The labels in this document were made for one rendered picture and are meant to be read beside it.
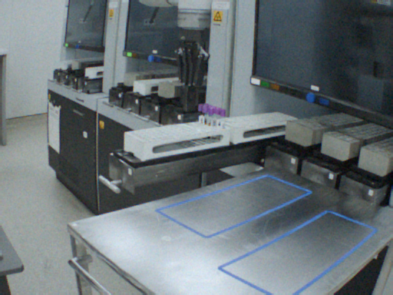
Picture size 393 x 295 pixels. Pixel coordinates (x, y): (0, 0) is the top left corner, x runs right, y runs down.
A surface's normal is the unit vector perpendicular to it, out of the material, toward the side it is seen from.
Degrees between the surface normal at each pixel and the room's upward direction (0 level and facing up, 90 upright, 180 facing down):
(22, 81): 90
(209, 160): 90
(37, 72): 90
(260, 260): 0
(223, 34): 90
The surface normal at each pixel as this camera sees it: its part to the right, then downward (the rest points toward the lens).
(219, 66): -0.78, 0.14
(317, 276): 0.07, -0.95
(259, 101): 0.62, 0.27
